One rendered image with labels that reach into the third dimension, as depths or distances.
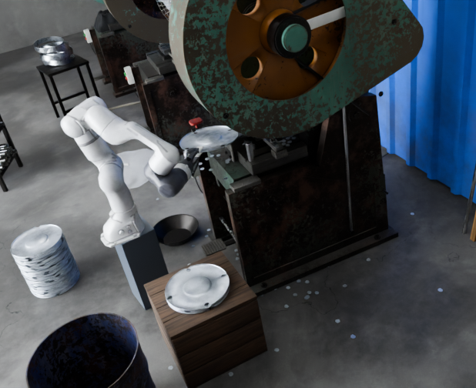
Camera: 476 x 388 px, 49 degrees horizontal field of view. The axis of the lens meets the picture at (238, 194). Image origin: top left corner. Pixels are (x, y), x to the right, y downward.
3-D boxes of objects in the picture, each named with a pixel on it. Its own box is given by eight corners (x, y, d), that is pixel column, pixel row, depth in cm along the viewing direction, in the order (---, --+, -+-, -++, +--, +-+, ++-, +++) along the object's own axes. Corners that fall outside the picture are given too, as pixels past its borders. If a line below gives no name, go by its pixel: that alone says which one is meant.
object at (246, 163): (253, 175, 247) (251, 165, 244) (219, 141, 284) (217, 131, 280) (308, 155, 255) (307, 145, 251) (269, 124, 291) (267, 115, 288)
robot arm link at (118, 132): (96, 140, 214) (153, 191, 215) (117, 108, 204) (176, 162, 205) (111, 131, 223) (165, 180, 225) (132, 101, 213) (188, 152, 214)
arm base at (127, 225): (109, 251, 249) (101, 228, 242) (96, 234, 263) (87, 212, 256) (151, 231, 258) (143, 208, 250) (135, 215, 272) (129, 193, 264)
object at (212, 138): (216, 122, 272) (216, 121, 272) (249, 135, 250) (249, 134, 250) (169, 142, 259) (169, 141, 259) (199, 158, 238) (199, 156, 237)
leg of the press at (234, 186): (249, 300, 270) (217, 148, 221) (241, 287, 279) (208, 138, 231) (398, 236, 292) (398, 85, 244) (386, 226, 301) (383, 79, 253)
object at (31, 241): (62, 248, 284) (61, 247, 283) (8, 264, 280) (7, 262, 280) (62, 220, 308) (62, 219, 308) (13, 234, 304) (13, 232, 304)
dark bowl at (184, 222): (160, 259, 311) (158, 249, 307) (149, 233, 335) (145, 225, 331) (207, 241, 318) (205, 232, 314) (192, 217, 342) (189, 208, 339)
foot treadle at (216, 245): (208, 262, 284) (206, 255, 281) (202, 252, 292) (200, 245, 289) (303, 224, 298) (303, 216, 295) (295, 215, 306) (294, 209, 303)
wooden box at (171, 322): (189, 391, 229) (170, 337, 211) (162, 335, 259) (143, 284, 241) (268, 350, 241) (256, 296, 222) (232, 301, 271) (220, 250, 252)
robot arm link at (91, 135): (74, 146, 235) (51, 113, 226) (99, 125, 244) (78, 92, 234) (98, 148, 222) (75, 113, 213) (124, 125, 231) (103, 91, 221)
